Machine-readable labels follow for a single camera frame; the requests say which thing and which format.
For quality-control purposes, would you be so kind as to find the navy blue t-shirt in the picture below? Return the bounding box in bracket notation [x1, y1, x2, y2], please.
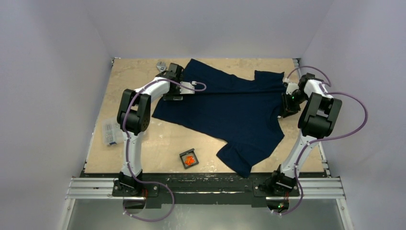
[152, 59, 285, 177]

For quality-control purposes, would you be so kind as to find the orange glitter leaf brooch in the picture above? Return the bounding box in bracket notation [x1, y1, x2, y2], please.
[184, 155, 195, 166]

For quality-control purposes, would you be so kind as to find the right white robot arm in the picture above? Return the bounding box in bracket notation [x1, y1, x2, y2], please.
[267, 73, 342, 195]

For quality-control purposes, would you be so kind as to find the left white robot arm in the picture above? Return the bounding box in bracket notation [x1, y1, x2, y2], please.
[113, 63, 183, 196]

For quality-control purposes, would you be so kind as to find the small black square tray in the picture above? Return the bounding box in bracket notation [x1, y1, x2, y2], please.
[179, 149, 199, 169]

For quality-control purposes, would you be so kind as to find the clear plastic parts box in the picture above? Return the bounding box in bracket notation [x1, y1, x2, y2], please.
[102, 117, 124, 146]

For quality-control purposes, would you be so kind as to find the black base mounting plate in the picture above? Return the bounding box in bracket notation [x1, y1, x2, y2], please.
[112, 172, 300, 208]

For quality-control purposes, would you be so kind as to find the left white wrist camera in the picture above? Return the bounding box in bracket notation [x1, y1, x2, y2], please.
[180, 81, 195, 95]

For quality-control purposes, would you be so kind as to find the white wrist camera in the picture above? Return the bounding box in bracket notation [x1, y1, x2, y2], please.
[180, 81, 195, 95]
[282, 78, 299, 95]

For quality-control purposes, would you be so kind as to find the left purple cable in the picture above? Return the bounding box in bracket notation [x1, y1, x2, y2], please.
[122, 78, 207, 223]

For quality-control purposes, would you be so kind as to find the purple cable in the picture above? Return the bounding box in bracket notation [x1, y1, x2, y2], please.
[122, 78, 207, 223]
[271, 66, 369, 217]

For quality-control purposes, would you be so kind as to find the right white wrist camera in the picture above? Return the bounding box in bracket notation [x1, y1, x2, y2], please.
[282, 78, 299, 95]

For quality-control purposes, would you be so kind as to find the red handled adjustable wrench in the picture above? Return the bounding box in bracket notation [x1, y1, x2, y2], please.
[156, 61, 167, 73]

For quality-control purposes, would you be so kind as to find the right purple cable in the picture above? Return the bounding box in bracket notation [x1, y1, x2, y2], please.
[271, 66, 369, 217]

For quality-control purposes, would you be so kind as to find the aluminium frame rail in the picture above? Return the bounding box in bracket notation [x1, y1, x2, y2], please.
[66, 176, 345, 200]

